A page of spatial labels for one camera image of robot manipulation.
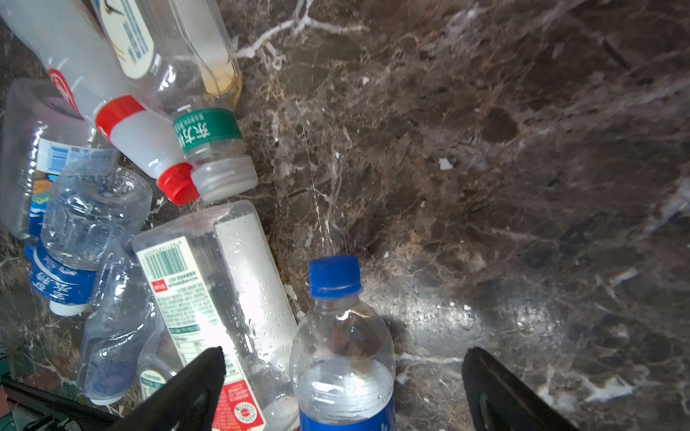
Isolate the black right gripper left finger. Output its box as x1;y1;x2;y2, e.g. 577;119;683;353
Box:
109;347;226;431

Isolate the blue label bottle blue cap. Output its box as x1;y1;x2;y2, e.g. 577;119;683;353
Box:
290;255;396;431

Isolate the clear bottle blue cap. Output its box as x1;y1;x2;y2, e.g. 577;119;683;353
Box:
30;161;153;317

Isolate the clear bottle green label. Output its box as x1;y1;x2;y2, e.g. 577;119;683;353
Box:
137;329;183;402

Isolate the small clear bottle bird label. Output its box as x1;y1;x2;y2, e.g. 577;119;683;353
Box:
93;0;258;202

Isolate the clear bottle white cap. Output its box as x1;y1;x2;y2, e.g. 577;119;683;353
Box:
77;250;155;406

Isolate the white bottle red band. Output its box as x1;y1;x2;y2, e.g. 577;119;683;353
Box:
1;1;199;206

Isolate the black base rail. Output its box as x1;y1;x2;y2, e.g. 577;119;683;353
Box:
1;376;122;430

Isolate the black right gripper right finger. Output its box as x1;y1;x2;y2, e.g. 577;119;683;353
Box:
462;347;577;431

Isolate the crushed clear bottle blue label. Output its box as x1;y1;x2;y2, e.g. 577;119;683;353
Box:
1;78;120;259

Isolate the tall bottle red green label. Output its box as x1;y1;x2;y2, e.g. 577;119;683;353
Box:
132;200;298;430

